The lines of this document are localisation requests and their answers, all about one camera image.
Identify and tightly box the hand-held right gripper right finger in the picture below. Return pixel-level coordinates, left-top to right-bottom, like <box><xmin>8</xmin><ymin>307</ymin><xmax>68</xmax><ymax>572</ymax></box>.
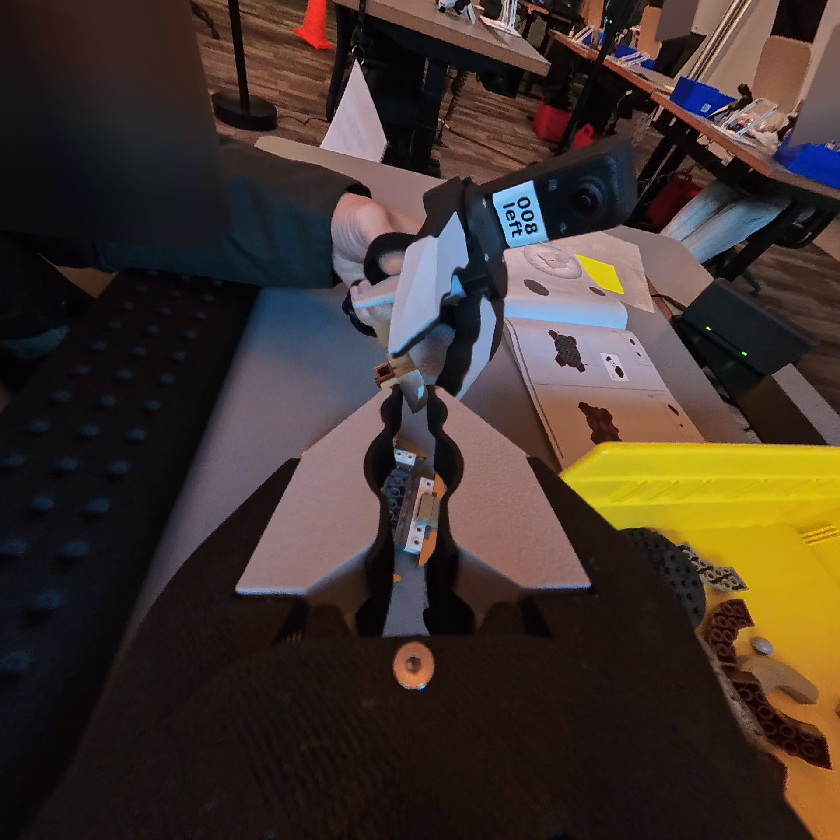
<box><xmin>423</xmin><ymin>387</ymin><xmax>593</xmax><ymax>636</ymax></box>

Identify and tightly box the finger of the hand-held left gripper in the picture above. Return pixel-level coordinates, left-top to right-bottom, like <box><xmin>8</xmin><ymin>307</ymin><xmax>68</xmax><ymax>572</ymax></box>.
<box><xmin>430</xmin><ymin>289</ymin><xmax>508</xmax><ymax>403</ymax></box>
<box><xmin>386</xmin><ymin>212</ymin><xmax>471</xmax><ymax>360</ymax></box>

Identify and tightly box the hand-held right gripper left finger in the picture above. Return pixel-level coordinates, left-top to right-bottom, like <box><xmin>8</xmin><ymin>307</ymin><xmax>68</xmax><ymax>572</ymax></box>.
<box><xmin>235</xmin><ymin>387</ymin><xmax>403</xmax><ymax>636</ymax></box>

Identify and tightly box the toy brick model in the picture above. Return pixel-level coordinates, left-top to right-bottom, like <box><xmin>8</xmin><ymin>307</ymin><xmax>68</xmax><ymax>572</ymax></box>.
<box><xmin>382</xmin><ymin>445</ymin><xmax>448</xmax><ymax>569</ymax></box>

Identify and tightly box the small brown and tan brick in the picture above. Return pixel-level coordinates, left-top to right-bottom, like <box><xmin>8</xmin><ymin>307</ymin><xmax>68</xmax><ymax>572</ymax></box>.
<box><xmin>373</xmin><ymin>353</ymin><xmax>427</xmax><ymax>413</ymax></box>

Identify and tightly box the yellow plastic bin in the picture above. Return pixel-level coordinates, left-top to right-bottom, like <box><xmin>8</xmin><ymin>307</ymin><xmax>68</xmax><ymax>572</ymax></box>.
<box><xmin>560</xmin><ymin>441</ymin><xmax>840</xmax><ymax>840</ymax></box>

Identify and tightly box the pile of brown toy bricks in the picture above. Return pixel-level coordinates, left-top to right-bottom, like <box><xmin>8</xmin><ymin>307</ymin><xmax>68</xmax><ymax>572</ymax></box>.
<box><xmin>678</xmin><ymin>542</ymin><xmax>840</xmax><ymax>772</ymax></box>

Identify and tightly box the person's left forearm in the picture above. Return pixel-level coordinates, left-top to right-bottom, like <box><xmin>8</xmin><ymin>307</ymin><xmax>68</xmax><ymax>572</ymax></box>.
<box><xmin>92</xmin><ymin>140</ymin><xmax>373</xmax><ymax>291</ymax></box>

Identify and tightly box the grey desk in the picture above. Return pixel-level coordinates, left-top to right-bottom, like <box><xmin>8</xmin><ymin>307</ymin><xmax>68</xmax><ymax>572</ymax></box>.
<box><xmin>121</xmin><ymin>134</ymin><xmax>840</xmax><ymax>664</ymax></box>

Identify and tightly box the person's left hand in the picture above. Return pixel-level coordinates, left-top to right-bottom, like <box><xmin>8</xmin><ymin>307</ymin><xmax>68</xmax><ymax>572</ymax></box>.
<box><xmin>330</xmin><ymin>193</ymin><xmax>424</xmax><ymax>342</ymax></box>

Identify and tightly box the yellow sticky note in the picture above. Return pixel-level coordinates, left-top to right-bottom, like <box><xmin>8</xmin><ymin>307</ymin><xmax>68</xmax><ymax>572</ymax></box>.
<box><xmin>573</xmin><ymin>253</ymin><xmax>626</xmax><ymax>296</ymax></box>

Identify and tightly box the open instruction booklet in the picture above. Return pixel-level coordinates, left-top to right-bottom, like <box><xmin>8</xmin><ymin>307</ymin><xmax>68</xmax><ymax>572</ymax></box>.
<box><xmin>500</xmin><ymin>226</ymin><xmax>708</xmax><ymax>471</ymax></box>

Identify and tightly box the black round brick plate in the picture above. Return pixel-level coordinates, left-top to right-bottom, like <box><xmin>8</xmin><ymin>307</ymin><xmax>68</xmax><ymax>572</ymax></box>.
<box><xmin>619</xmin><ymin>527</ymin><xmax>708</xmax><ymax>651</ymax></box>

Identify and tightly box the white hanging paper sheet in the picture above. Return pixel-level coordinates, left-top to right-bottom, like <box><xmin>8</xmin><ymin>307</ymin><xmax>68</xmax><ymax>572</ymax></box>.
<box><xmin>319</xmin><ymin>60</ymin><xmax>389</xmax><ymax>164</ymax></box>

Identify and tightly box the black studded mat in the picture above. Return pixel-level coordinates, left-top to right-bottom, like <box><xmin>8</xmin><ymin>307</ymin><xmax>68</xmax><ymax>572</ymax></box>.
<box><xmin>0</xmin><ymin>266</ymin><xmax>260</xmax><ymax>840</ymax></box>

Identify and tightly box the grey work table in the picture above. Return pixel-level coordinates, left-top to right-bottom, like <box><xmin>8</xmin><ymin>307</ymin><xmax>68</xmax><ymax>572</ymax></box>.
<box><xmin>333</xmin><ymin>0</ymin><xmax>552</xmax><ymax>178</ymax></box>

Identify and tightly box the black box with green lights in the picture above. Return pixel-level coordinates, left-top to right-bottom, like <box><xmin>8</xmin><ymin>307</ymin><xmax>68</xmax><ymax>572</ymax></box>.
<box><xmin>672</xmin><ymin>277</ymin><xmax>820</xmax><ymax>398</ymax></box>

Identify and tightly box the black pole stand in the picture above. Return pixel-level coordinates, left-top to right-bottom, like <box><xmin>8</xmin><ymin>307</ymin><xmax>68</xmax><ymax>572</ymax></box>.
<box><xmin>210</xmin><ymin>0</ymin><xmax>279</xmax><ymax>132</ymax></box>

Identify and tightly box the long wooden work table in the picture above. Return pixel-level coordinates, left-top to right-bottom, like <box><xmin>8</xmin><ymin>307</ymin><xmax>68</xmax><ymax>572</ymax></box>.
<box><xmin>550</xmin><ymin>29</ymin><xmax>840</xmax><ymax>277</ymax></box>

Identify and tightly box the blue storage bin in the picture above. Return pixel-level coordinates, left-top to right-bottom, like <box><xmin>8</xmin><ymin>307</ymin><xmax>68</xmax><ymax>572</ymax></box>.
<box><xmin>669</xmin><ymin>76</ymin><xmax>739</xmax><ymax>120</ymax></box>
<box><xmin>773</xmin><ymin>140</ymin><xmax>840</xmax><ymax>191</ymax></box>

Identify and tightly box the orange traffic cone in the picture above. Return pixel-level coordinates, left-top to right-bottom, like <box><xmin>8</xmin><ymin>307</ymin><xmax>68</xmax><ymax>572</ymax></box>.
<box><xmin>293</xmin><ymin>0</ymin><xmax>335</xmax><ymax>51</ymax></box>

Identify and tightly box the tan chair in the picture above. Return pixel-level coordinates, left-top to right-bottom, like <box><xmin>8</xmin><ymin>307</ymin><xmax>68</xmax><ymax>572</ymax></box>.
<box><xmin>750</xmin><ymin>35</ymin><xmax>816</xmax><ymax>114</ymax></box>

